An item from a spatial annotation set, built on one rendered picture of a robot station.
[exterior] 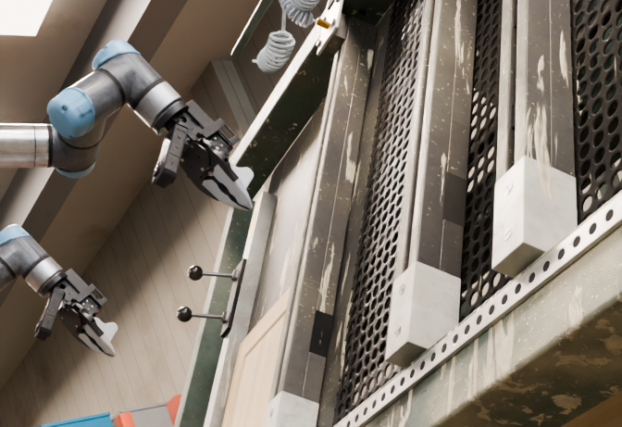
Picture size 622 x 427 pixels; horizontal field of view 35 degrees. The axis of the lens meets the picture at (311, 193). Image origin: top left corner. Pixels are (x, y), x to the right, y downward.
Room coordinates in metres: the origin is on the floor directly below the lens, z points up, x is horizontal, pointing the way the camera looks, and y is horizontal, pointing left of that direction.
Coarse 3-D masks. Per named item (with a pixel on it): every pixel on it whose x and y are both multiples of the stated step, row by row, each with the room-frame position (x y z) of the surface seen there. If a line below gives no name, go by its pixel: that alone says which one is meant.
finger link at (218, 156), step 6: (210, 144) 1.45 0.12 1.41; (210, 150) 1.45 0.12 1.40; (216, 150) 1.46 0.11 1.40; (210, 156) 1.46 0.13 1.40; (216, 156) 1.46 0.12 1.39; (222, 156) 1.46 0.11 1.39; (216, 162) 1.47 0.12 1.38; (222, 162) 1.46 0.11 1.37; (228, 162) 1.47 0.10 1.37; (222, 168) 1.47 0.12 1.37; (228, 168) 1.47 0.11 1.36; (228, 174) 1.47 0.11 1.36; (234, 174) 1.48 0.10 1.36; (234, 180) 1.48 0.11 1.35
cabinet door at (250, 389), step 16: (288, 288) 1.95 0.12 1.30; (272, 320) 1.99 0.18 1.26; (256, 336) 2.07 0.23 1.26; (272, 336) 1.97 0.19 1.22; (240, 352) 2.15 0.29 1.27; (256, 352) 2.04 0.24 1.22; (272, 352) 1.94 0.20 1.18; (240, 368) 2.11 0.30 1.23; (256, 368) 2.01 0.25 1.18; (272, 368) 1.91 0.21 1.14; (240, 384) 2.09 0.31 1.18; (256, 384) 1.97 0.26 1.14; (240, 400) 2.05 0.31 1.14; (256, 400) 1.94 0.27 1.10; (224, 416) 2.11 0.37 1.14; (240, 416) 2.02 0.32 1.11; (256, 416) 1.91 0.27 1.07
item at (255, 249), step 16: (272, 208) 2.34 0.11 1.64; (256, 224) 2.30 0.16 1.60; (256, 240) 2.29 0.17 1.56; (256, 256) 2.28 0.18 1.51; (256, 272) 2.27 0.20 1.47; (256, 288) 2.26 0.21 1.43; (240, 304) 2.23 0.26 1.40; (240, 320) 2.22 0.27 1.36; (240, 336) 2.21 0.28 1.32; (224, 352) 2.19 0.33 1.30; (224, 368) 2.17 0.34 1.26; (224, 384) 2.16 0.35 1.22; (224, 400) 2.15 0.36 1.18; (208, 416) 2.15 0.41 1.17
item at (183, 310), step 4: (180, 308) 2.21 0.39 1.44; (184, 308) 2.21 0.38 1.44; (188, 308) 2.22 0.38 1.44; (180, 312) 2.21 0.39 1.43; (184, 312) 2.21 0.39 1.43; (188, 312) 2.21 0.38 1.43; (192, 312) 2.22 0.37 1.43; (224, 312) 2.22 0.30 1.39; (228, 312) 2.22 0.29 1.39; (180, 316) 2.21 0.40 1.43; (184, 316) 2.21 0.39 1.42; (188, 316) 2.21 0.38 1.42; (192, 316) 2.22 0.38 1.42; (196, 316) 2.22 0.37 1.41; (200, 316) 2.22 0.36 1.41; (204, 316) 2.22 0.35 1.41; (208, 316) 2.22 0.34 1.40; (212, 316) 2.22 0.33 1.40; (216, 316) 2.22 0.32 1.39; (220, 316) 2.22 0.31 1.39; (224, 316) 2.22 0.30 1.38; (228, 316) 2.22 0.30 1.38; (180, 320) 2.22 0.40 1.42; (184, 320) 2.22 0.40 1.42; (188, 320) 2.23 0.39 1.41; (224, 320) 2.22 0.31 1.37
